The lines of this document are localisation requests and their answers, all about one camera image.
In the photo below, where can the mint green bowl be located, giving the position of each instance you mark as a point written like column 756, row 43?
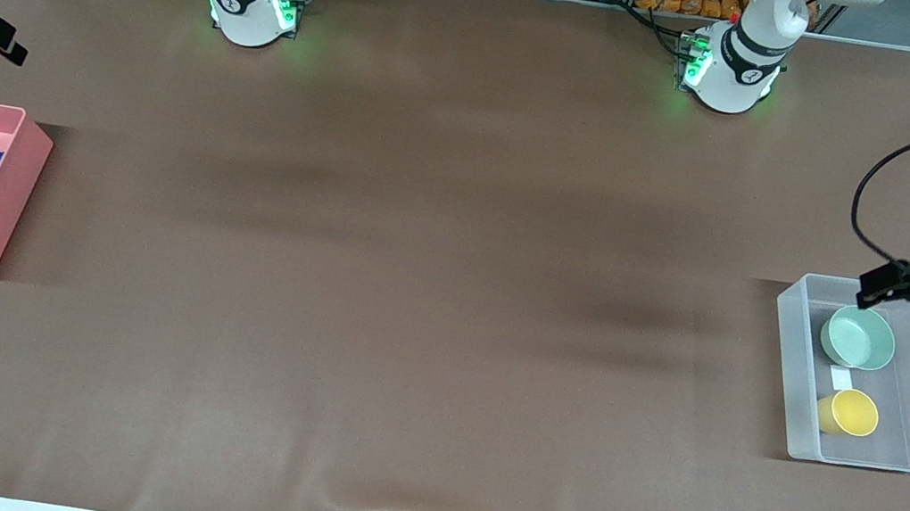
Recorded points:
column 857, row 338

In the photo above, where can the yellow cup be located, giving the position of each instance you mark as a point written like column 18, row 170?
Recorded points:
column 851, row 414

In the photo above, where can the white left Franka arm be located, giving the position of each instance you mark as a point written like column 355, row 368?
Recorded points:
column 746, row 56

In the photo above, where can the white label sticker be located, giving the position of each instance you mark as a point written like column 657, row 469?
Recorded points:
column 841, row 379

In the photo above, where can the brown table cover mat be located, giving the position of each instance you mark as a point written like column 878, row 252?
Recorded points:
column 421, row 241

